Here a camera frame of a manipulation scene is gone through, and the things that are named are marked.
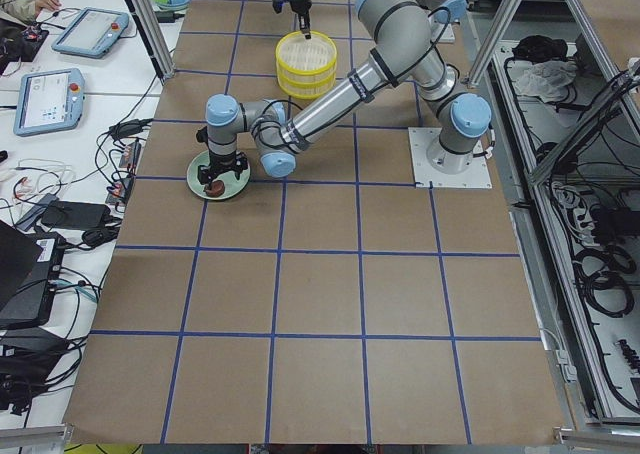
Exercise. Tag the lower blue teach pendant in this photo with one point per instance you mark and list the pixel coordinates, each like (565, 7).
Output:
(49, 102)

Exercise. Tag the lower yellow steamer layer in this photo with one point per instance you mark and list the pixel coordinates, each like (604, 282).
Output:
(305, 85)

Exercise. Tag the reddish brown bun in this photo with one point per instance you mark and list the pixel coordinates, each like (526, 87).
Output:
(218, 189)

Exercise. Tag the yellow steamer layer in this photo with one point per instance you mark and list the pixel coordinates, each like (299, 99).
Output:
(306, 61)
(305, 85)

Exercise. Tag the white crumpled cloth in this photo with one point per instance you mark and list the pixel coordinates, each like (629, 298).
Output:
(549, 81)

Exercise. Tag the pale green plate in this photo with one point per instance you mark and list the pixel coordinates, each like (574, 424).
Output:
(233, 187)

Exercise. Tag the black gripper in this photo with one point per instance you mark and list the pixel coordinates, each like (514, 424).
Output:
(223, 164)
(300, 4)

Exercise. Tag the upper blue teach pendant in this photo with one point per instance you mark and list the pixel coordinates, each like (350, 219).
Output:
(92, 33)

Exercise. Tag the upper yellow steamer layer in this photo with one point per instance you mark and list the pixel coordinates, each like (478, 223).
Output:
(306, 61)

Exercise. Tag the blue teach pendant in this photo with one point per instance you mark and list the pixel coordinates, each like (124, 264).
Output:
(49, 102)
(92, 33)

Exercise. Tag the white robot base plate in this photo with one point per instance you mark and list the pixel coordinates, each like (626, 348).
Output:
(434, 167)

